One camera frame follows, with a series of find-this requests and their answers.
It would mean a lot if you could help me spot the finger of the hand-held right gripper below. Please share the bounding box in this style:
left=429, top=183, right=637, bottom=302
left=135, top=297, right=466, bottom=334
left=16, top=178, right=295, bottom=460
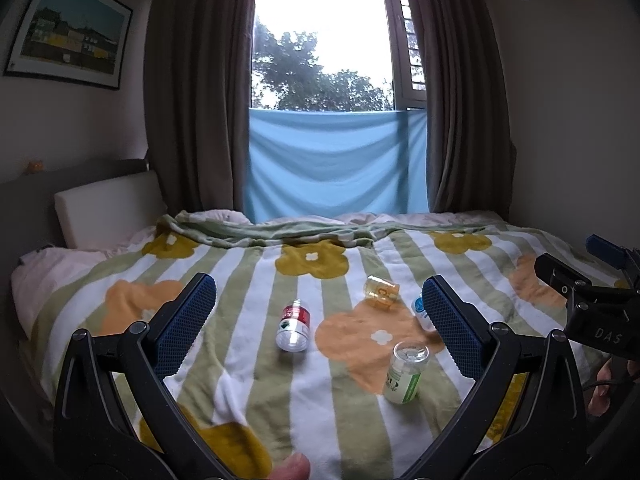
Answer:
left=586, top=233, right=640, bottom=291
left=533, top=253, right=621, bottom=306

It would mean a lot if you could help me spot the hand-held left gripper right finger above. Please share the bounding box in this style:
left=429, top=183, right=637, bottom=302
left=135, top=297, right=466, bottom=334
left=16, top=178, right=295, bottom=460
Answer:
left=392, top=275, right=588, bottom=480

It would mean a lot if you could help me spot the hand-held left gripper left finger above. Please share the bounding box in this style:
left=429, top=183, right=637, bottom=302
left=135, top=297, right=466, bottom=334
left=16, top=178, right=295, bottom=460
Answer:
left=52, top=272, right=236, bottom=480

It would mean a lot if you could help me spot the yellow clear cup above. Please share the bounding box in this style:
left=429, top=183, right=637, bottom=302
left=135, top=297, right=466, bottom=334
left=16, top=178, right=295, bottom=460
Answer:
left=363, top=274, right=401, bottom=308

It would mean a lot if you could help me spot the red label clear cup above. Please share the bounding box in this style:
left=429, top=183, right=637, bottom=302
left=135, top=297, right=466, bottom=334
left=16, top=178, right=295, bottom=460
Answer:
left=275, top=299, right=312, bottom=352

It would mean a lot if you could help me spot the person's right hand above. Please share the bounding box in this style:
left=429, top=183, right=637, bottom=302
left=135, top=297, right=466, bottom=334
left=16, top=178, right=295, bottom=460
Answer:
left=586, top=359, right=640, bottom=420

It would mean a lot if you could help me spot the person's left hand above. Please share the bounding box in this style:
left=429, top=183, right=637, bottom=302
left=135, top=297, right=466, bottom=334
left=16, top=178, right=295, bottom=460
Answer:
left=269, top=452, right=312, bottom=480

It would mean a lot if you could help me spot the floral striped blanket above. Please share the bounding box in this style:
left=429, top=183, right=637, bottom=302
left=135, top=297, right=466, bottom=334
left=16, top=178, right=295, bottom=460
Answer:
left=39, top=209, right=632, bottom=480

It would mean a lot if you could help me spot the white headboard cushion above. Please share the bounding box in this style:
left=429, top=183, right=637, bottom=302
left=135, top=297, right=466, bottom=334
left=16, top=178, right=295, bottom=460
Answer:
left=54, top=170, right=169, bottom=250

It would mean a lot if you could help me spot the white duvet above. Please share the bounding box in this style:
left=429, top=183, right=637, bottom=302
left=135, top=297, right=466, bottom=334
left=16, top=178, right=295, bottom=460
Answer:
left=10, top=207, right=506, bottom=386

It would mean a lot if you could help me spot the light blue cloth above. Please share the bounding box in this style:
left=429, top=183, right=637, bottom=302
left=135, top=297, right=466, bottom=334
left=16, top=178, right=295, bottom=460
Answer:
left=242, top=108, right=431, bottom=223

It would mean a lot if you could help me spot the brown curtain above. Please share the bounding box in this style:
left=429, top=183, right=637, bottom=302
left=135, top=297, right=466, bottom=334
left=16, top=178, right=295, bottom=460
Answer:
left=400, top=0, right=517, bottom=215
left=144, top=0, right=261, bottom=222

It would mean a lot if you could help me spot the open window sash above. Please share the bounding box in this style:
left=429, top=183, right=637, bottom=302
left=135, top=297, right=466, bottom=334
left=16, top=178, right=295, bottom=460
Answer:
left=378, top=0, right=429, bottom=110

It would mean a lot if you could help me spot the framed wall picture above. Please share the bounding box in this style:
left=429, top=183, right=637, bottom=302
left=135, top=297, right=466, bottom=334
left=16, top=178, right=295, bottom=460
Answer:
left=4, top=0, right=134, bottom=92

